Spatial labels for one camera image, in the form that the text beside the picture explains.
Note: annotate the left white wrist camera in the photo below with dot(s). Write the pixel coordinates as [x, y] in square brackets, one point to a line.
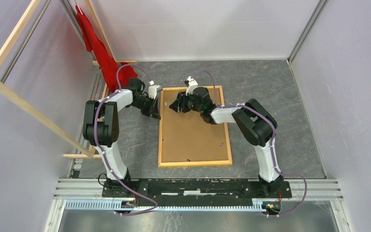
[153, 89]

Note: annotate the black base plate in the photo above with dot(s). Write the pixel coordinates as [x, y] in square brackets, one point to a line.
[196, 192]

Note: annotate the red cloth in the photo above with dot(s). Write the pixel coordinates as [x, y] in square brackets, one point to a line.
[108, 66]

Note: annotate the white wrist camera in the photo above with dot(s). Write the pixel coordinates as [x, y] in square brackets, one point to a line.
[153, 89]
[191, 85]

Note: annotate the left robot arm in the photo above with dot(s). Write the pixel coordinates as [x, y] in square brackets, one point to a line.
[101, 125]

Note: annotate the yellow picture frame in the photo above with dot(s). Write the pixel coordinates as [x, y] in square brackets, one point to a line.
[192, 164]

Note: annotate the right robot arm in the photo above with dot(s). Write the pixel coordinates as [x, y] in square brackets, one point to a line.
[253, 120]

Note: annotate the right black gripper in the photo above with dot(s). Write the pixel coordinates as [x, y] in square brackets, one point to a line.
[180, 103]

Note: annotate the wooden rack frame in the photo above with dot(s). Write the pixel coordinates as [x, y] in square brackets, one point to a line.
[22, 103]

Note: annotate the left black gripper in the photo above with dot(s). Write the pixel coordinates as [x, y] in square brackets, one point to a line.
[153, 111]

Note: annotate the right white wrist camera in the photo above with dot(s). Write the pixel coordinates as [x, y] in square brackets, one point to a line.
[191, 85]

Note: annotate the aluminium rail base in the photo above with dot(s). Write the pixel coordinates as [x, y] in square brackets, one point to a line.
[86, 194]

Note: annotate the brown cardboard backing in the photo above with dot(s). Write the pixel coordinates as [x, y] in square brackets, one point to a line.
[192, 137]

